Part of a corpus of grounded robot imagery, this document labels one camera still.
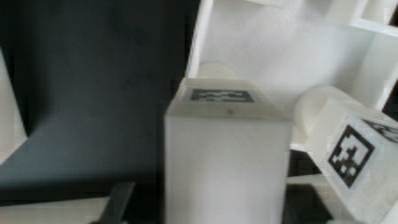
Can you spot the white leg block with tag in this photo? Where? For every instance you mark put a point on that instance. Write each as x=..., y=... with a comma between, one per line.
x=350, y=142

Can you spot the small white leg block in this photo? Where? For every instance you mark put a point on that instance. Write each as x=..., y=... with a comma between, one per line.
x=227, y=135

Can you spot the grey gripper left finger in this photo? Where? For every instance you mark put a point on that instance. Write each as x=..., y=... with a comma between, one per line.
x=113, y=213

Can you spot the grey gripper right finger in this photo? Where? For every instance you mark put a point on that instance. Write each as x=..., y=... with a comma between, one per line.
x=305, y=210

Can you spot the white chair seat block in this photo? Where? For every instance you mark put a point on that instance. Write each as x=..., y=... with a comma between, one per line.
x=275, y=46

